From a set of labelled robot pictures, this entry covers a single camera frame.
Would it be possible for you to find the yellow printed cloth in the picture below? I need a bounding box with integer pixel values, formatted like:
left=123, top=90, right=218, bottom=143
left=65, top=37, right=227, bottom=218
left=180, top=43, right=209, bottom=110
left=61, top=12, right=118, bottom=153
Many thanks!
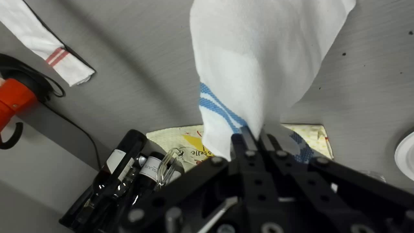
left=146, top=125, right=334, bottom=170

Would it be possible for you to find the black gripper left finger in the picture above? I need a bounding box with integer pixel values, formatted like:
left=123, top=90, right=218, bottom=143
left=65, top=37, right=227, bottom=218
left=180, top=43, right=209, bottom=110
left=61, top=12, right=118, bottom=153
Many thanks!
left=124, top=128, right=281, bottom=233

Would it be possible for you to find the white round tray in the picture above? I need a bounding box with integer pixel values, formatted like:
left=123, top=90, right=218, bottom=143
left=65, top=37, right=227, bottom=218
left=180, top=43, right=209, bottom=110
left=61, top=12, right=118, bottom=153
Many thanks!
left=394, top=132, right=414, bottom=182

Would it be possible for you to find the orange handled tool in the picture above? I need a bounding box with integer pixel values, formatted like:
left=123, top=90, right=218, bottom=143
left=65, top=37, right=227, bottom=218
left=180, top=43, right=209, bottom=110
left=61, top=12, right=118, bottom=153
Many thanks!
left=0, top=53, right=66, bottom=132

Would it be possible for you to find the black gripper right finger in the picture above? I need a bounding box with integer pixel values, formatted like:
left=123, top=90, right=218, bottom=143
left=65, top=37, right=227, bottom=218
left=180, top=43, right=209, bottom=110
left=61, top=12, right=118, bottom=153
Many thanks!
left=260, top=134, right=414, bottom=233

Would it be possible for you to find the white cloth with blue stripes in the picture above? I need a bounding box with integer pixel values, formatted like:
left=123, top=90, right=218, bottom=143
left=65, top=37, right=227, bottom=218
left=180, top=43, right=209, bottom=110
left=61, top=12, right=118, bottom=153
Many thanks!
left=189, top=0, right=357, bottom=160

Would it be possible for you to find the white cloth with red stripes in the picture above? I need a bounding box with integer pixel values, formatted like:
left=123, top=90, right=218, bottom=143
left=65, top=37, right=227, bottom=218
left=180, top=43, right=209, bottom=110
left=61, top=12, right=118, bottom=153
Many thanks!
left=0, top=0, right=96, bottom=87

